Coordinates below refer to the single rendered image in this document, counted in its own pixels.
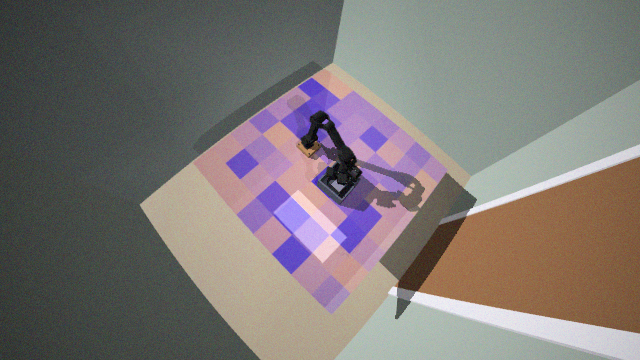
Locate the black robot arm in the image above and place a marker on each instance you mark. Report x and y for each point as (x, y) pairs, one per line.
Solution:
(345, 153)

